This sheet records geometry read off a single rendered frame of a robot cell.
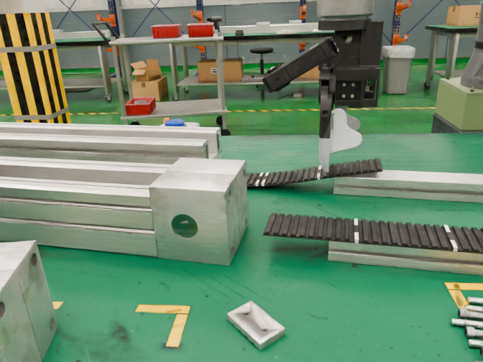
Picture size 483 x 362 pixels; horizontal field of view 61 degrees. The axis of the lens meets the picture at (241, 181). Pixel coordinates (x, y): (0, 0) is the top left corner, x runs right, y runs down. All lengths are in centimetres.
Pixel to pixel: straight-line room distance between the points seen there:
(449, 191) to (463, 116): 41
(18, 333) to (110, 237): 19
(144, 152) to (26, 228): 22
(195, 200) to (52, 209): 19
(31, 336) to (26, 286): 4
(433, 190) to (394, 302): 27
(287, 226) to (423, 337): 18
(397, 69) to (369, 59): 497
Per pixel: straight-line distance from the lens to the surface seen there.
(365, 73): 60
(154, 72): 574
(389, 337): 41
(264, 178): 69
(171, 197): 47
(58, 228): 57
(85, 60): 905
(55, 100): 388
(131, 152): 71
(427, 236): 51
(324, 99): 59
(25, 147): 83
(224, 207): 45
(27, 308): 39
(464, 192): 69
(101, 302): 47
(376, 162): 67
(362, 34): 61
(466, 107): 106
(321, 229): 49
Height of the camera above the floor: 105
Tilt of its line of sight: 22 degrees down
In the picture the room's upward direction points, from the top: 2 degrees counter-clockwise
